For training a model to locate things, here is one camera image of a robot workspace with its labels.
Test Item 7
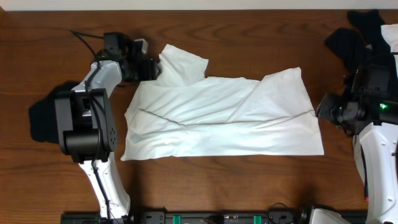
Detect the white t-shirt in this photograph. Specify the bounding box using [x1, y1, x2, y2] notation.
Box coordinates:
[121, 45, 324, 161]

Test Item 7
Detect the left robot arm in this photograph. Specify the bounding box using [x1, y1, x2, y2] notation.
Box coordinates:
[55, 32, 162, 223]

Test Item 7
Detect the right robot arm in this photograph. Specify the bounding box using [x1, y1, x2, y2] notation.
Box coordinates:
[316, 64, 397, 223]

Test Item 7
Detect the dark navy garment pile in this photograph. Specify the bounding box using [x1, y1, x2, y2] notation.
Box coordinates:
[325, 9, 397, 77]

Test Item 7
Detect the white garment under pile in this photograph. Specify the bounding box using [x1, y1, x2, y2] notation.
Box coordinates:
[380, 23, 398, 63]

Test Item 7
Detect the folded black garment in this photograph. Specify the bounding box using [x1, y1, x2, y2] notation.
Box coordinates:
[29, 81, 78, 144]

